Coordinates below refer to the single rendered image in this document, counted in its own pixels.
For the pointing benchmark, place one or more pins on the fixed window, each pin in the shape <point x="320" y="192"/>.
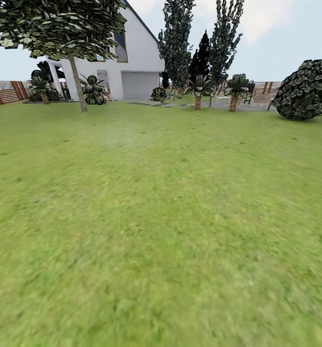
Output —
<point x="102" y="75"/>

